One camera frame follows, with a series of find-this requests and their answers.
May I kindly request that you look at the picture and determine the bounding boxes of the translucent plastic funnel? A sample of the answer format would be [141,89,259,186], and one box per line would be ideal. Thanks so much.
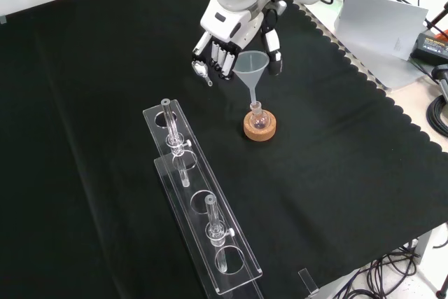
[233,51,270,111]

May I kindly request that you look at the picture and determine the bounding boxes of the clear glass round-bottom flask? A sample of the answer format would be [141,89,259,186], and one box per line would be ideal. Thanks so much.
[249,102,270,131]

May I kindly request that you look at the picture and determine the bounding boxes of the clear acrylic funnel stand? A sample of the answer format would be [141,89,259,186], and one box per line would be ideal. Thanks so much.
[142,98,264,299]

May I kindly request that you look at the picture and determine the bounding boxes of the glass weighing funnel white powder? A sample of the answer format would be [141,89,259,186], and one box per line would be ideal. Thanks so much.
[191,60,214,87]

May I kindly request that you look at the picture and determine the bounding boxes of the black bench cloth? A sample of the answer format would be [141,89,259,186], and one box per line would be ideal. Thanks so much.
[0,0,448,299]

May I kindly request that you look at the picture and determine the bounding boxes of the pale grey board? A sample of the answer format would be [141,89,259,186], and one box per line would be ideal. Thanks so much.
[334,0,428,90]

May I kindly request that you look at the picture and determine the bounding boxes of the black battery charger box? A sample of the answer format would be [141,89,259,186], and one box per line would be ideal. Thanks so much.
[409,32,448,66]

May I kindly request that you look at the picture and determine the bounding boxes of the black tripod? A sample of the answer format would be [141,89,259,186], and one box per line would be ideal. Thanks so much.
[424,0,448,36]

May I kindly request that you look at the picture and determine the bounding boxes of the brown cork ring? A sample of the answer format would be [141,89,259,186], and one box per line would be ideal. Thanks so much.
[243,111,278,141]

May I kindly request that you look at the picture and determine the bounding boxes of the small clear acrylic bracket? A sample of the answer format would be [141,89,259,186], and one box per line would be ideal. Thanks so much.
[297,267,320,295]

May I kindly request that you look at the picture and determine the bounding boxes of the coiled black cable bundle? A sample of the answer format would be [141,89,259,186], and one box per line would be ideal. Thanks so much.
[426,95,448,135]

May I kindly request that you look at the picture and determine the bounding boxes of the loose black cables tangle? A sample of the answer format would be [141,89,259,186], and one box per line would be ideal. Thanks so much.
[332,239,448,299]

